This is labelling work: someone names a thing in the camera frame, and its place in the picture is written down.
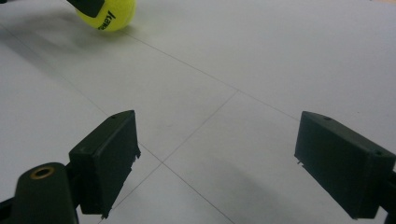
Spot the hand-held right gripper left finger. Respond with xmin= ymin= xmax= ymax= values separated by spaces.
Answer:
xmin=68 ymin=109 xmax=142 ymax=219

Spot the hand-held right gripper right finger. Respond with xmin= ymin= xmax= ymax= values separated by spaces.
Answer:
xmin=293 ymin=110 xmax=396 ymax=220

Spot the yellow tennis ball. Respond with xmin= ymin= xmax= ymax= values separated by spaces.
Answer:
xmin=74 ymin=0 xmax=138 ymax=33

